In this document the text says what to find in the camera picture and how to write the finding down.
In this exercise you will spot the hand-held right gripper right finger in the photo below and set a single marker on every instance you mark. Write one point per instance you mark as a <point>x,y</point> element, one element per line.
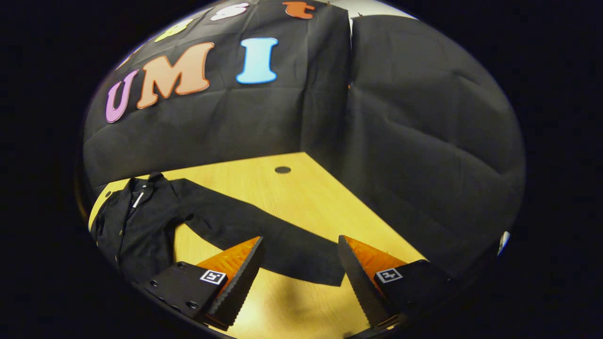
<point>355,278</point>

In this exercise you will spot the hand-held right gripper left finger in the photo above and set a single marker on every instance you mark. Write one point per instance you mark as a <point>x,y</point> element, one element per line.
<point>245,278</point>

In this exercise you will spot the black button shirt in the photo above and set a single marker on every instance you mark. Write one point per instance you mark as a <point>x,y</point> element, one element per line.
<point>141,226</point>

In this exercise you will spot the black backdrop cloth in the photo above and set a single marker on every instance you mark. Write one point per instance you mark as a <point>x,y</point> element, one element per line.
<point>400,141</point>

